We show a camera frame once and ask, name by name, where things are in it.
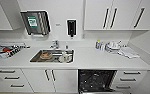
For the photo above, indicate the white wall outlet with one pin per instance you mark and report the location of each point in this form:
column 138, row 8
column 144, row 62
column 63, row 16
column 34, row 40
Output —
column 83, row 34

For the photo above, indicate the small countertop soap pump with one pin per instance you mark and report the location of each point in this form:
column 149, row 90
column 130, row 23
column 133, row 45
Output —
column 66, row 47

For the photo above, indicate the dish drying rack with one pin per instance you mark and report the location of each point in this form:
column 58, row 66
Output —
column 7, row 50

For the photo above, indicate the stack of white plates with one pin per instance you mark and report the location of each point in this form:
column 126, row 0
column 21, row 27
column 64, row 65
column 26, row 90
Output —
column 113, row 46

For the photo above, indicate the white cup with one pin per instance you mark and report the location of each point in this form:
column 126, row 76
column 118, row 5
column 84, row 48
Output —
column 64, row 54

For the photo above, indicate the black soap dispenser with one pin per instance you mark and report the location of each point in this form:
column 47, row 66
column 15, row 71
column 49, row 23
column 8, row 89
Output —
column 71, row 27

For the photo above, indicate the stainless steel dishwasher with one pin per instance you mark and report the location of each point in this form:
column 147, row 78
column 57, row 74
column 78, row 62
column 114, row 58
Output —
column 96, row 80

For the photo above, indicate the white plate in sink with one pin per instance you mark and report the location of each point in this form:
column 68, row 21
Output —
column 68, row 60

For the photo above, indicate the steel paper towel dispenser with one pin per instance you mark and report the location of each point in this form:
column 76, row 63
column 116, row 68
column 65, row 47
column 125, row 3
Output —
column 36, row 22

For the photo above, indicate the white sink base cabinet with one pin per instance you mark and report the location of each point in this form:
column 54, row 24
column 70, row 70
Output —
column 64, row 80

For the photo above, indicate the small wall label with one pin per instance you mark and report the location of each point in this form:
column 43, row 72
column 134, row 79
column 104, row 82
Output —
column 58, row 24

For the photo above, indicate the chrome sink faucet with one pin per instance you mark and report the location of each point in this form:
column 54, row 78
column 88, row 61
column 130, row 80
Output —
column 54, row 45

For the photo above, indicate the bowl with orange food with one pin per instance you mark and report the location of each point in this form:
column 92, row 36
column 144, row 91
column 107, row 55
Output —
column 45, row 56

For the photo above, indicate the dish soap bottle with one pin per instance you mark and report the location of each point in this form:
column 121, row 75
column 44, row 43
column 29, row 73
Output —
column 98, row 45

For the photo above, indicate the white drawer stack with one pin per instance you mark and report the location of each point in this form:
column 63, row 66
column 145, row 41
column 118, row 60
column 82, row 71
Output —
column 131, row 80
column 12, row 80

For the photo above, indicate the stainless steel sink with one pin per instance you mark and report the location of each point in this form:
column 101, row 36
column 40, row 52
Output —
column 36, row 59

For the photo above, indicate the small clear jar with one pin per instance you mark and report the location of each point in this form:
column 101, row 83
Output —
column 103, row 47

